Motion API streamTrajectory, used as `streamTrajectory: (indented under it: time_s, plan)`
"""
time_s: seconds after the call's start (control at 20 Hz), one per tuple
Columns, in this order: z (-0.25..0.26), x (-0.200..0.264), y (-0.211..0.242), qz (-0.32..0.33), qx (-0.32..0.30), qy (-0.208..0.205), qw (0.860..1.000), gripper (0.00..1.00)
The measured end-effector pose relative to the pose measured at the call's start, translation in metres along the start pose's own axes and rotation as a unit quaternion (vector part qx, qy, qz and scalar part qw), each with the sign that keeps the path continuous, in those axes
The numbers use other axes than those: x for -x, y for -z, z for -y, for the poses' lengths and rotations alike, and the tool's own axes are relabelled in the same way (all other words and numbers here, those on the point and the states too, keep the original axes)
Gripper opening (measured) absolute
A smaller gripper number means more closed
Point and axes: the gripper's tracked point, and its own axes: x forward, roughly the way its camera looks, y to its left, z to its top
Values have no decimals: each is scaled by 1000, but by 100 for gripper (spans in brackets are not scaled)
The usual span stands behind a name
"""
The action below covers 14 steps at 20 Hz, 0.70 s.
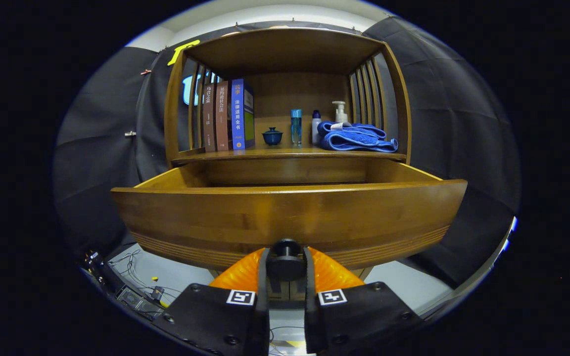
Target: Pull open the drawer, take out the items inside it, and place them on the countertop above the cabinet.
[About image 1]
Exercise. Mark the wooden cabinet door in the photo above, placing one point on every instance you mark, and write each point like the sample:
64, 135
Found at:
278, 295
298, 295

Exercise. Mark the dark brown book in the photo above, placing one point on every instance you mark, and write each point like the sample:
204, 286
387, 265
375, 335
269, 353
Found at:
209, 118

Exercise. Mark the reddish brown book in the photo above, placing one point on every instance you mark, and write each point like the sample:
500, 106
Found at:
222, 118

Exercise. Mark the white pump bottle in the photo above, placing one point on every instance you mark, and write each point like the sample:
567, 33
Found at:
340, 116

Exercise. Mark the wooden countertop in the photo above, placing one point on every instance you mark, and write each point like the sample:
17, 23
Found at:
275, 154

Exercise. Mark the clear blue bottle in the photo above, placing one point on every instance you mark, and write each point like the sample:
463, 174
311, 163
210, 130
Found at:
296, 128

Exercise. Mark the wooden cabinet with hutch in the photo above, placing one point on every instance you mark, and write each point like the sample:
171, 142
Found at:
285, 49

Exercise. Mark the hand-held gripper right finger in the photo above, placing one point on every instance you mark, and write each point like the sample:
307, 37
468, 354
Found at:
359, 316

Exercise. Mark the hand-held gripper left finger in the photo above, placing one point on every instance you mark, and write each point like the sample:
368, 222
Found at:
215, 316

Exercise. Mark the blue folded towel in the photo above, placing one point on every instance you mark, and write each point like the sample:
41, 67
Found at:
354, 139

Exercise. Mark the dark blue lidded teacup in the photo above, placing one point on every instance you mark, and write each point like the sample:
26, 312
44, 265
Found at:
272, 137

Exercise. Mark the white bottle dark blue cap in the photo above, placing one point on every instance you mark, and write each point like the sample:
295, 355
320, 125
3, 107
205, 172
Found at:
316, 128

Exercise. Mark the black electronic device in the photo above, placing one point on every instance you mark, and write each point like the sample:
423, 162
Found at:
134, 299

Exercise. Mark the wooden drawer with black knob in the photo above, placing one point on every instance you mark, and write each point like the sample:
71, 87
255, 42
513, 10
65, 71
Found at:
285, 217

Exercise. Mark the yellow tape piece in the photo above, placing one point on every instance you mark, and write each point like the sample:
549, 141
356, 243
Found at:
295, 343

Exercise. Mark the blue book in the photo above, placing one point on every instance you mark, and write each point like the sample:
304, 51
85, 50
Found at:
238, 113

